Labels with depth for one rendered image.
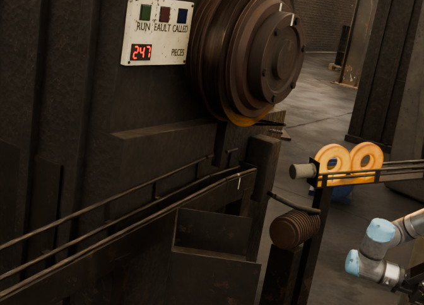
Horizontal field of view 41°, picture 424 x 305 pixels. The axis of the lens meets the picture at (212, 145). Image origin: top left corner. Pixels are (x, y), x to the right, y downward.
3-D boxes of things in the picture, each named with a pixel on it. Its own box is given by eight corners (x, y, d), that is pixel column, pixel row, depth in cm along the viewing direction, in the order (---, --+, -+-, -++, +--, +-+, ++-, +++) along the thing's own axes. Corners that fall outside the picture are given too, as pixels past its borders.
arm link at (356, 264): (353, 254, 168) (343, 277, 171) (388, 266, 167) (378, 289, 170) (352, 242, 176) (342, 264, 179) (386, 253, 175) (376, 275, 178)
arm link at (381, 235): (385, 213, 175) (373, 242, 179) (366, 218, 167) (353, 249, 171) (407, 226, 170) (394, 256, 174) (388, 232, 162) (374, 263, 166)
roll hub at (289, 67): (240, 103, 167) (257, 7, 160) (282, 98, 190) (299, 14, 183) (256, 108, 164) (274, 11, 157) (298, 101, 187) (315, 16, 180)
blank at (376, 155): (349, 142, 224) (354, 144, 221) (381, 140, 230) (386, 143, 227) (344, 179, 229) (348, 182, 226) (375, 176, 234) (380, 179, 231)
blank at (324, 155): (315, 144, 219) (319, 147, 216) (349, 142, 224) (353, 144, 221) (310, 181, 224) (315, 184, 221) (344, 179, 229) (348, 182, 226)
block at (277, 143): (236, 195, 212) (248, 134, 206) (247, 191, 219) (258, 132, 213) (260, 204, 207) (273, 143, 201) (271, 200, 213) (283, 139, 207)
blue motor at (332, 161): (305, 201, 389) (316, 153, 380) (312, 178, 443) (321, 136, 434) (350, 211, 383) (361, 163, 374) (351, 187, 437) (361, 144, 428)
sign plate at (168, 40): (120, 64, 148) (128, -6, 143) (180, 62, 169) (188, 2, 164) (126, 65, 146) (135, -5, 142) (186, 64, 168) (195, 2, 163)
